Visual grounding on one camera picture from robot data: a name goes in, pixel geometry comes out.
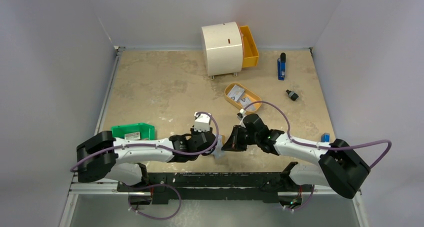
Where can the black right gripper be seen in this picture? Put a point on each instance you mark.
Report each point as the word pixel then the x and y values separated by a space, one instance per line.
pixel 238 137

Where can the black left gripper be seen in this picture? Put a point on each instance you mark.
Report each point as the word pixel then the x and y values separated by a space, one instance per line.
pixel 192 133

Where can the orange leather card holder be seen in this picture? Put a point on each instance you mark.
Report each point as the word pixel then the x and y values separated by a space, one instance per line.
pixel 221 140

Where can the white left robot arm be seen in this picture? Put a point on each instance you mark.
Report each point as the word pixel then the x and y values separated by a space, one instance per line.
pixel 106 157

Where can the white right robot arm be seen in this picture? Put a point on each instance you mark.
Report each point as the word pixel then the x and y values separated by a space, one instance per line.
pixel 334 164

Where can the loose card in tray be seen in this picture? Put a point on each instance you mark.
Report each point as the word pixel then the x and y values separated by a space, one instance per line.
pixel 246 104

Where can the orange oval tray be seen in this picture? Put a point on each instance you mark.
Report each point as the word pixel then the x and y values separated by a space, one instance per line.
pixel 248 93

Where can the green plastic bin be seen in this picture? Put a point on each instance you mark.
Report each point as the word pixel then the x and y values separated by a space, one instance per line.
pixel 147 131

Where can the small box in bin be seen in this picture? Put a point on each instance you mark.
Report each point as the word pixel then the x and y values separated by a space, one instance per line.
pixel 133 136

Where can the small black knob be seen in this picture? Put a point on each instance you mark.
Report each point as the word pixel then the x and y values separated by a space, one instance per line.
pixel 292 95

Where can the orange open drawer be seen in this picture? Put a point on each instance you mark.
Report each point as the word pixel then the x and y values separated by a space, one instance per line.
pixel 250 51

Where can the small blue eraser block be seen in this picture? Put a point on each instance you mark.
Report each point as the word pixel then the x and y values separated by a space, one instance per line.
pixel 325 137

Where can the blue black marker pen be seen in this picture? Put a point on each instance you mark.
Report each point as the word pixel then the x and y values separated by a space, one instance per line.
pixel 281 66

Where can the white round drawer cabinet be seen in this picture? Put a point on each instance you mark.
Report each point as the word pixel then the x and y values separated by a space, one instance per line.
pixel 222 48

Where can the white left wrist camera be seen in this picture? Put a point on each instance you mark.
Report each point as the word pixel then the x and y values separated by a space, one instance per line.
pixel 202 122

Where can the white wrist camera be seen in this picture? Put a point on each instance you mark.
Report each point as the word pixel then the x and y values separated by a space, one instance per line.
pixel 202 122
pixel 241 115

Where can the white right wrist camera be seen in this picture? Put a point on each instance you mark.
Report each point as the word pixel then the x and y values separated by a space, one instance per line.
pixel 241 115

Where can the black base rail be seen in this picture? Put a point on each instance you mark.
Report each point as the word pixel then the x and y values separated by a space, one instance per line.
pixel 267 187

